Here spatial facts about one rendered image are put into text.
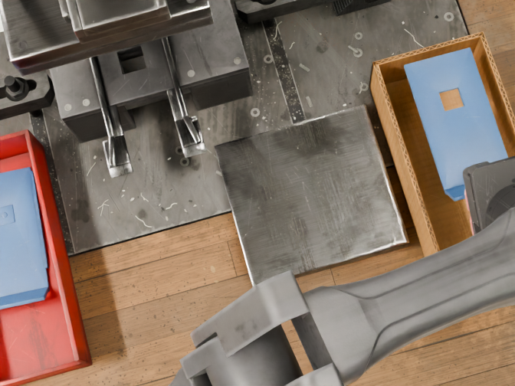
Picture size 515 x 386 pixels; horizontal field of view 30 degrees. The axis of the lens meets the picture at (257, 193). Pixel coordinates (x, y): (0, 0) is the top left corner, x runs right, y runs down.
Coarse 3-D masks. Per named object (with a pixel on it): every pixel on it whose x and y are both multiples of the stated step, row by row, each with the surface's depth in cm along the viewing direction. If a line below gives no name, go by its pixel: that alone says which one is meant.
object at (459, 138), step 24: (408, 72) 97; (432, 72) 97; (456, 72) 97; (432, 96) 96; (480, 96) 96; (432, 120) 96; (456, 120) 96; (480, 120) 96; (432, 144) 95; (456, 144) 95; (480, 144) 95; (456, 168) 95; (456, 192) 92
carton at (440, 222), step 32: (480, 32) 100; (384, 64) 100; (480, 64) 103; (384, 96) 99; (448, 96) 105; (384, 128) 104; (416, 128) 104; (512, 128) 98; (416, 160) 103; (416, 192) 96; (416, 224) 101; (448, 224) 102
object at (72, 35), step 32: (0, 0) 85; (32, 0) 85; (64, 0) 83; (96, 0) 80; (128, 0) 80; (160, 0) 79; (192, 0) 84; (32, 32) 84; (64, 32) 84; (96, 32) 80; (128, 32) 84; (160, 32) 86; (32, 64) 85; (64, 64) 87
